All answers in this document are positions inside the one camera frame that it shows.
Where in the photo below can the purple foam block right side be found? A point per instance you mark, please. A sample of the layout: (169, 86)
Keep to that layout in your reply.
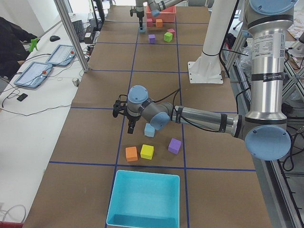
(174, 146)

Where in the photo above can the purple foam block left side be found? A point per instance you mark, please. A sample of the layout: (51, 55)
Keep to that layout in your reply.
(152, 38)

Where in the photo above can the orange foam block left side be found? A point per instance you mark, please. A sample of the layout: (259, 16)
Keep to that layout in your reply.
(159, 23)

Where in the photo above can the orange foam block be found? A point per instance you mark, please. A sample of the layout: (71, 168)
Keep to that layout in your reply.
(159, 23)
(131, 154)

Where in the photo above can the green foam block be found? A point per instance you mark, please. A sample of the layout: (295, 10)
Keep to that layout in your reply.
(168, 37)

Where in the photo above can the yellow foam block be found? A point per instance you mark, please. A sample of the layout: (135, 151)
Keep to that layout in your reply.
(147, 151)

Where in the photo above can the black smartphone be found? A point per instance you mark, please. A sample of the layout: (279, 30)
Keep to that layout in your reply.
(22, 97)

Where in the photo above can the light blue foam block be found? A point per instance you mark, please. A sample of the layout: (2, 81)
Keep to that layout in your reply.
(149, 130)
(142, 30)

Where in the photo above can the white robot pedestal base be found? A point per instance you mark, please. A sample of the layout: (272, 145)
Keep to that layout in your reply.
(207, 68)

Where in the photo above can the seated person in black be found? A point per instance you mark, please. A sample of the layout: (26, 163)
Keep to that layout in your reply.
(12, 52)

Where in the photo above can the black keyboard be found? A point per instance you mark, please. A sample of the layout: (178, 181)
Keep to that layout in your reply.
(79, 29)

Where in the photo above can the magenta foam block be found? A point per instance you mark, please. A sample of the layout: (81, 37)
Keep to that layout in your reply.
(149, 22)

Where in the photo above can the pink plastic bin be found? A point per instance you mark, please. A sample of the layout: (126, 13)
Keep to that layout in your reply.
(167, 15)

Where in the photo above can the black computer mouse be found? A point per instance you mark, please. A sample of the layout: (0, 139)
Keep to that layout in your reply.
(54, 38)

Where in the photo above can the green clamp tool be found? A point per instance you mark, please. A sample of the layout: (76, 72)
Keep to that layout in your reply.
(33, 45)

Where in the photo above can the orange foam block right side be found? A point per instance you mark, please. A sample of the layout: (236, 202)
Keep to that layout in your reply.
(131, 154)

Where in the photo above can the dark pink foam block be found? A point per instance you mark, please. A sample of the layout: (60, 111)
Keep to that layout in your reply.
(172, 31)

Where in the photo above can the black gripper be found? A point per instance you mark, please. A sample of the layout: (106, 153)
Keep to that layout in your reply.
(131, 118)

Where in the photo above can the silver robot arm near bin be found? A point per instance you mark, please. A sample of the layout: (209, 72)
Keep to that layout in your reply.
(263, 128)

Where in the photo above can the purple foam block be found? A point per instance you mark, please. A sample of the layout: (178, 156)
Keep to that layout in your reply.
(152, 38)
(174, 146)

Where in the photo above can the blue teach pendant tablet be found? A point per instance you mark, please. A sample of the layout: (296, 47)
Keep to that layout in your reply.
(34, 75)
(62, 56)

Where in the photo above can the cyan plastic bin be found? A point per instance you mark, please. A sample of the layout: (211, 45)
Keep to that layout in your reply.
(144, 200)

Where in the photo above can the aluminium frame post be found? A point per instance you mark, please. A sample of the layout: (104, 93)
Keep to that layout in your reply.
(64, 15)

